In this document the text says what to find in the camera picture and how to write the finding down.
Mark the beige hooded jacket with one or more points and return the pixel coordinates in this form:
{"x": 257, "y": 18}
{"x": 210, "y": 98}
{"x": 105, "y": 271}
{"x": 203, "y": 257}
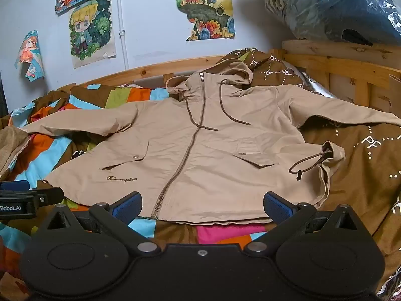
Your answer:
{"x": 203, "y": 163}

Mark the white wall pipe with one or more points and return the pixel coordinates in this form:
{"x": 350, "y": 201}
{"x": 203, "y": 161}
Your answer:
{"x": 122, "y": 47}

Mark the blond figure wall poster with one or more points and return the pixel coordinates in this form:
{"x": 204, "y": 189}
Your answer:
{"x": 91, "y": 31}

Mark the tan knitted cloth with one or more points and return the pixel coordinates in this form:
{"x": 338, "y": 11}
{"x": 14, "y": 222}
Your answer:
{"x": 11, "y": 150}

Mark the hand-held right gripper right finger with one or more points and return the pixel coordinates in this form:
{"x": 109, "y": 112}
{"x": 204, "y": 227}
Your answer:
{"x": 277, "y": 207}

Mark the brown printed pillow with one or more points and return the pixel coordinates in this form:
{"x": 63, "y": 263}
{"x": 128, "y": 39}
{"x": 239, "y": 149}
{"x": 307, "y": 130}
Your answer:
{"x": 266, "y": 69}

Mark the colourful patchwork blanket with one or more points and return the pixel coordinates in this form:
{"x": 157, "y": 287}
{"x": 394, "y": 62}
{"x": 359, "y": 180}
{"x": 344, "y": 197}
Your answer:
{"x": 47, "y": 160}

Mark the landscape wall poster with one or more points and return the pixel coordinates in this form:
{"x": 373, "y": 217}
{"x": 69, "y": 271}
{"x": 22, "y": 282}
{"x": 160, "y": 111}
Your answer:
{"x": 206, "y": 3}

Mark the brown printed blanket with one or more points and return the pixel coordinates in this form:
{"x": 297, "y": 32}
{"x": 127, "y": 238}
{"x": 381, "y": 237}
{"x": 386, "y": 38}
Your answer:
{"x": 360, "y": 175}

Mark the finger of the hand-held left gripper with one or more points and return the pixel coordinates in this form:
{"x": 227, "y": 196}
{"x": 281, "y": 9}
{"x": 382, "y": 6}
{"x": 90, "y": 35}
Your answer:
{"x": 14, "y": 185}
{"x": 48, "y": 196}

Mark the plastic-wrapped bedding bundle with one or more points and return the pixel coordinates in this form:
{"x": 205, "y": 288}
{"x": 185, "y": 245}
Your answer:
{"x": 313, "y": 6}

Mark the silver foil bag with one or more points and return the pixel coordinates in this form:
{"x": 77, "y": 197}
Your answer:
{"x": 313, "y": 86}

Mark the wooden bed frame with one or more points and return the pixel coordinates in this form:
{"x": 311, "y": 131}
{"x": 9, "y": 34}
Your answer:
{"x": 344, "y": 61}

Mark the small curled wall poster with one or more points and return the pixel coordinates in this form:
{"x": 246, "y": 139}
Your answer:
{"x": 29, "y": 53}

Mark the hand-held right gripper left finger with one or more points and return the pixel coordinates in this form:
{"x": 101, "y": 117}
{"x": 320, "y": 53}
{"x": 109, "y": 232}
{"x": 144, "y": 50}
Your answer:
{"x": 128, "y": 207}

